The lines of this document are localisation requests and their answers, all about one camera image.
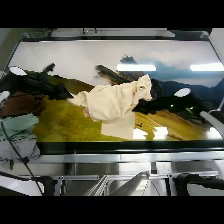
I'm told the cream shirt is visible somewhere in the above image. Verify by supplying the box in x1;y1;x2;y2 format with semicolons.
66;73;154;141

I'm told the pale green garment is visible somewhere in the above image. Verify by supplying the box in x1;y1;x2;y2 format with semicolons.
0;113;40;137

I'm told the silver frame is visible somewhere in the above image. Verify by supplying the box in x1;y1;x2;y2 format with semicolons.
0;150;224;197

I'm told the brown garment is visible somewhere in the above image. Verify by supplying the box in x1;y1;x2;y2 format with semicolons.
0;92;47;118

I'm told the black cable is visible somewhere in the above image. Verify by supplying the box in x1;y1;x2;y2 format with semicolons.
0;120;46;196

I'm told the grey garment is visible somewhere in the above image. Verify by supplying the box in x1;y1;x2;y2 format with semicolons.
0;132;42;166

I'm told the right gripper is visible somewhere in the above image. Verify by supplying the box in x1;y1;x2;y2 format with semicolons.
132;98;158;115

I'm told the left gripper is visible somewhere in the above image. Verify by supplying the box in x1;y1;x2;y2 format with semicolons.
54;82;75;101

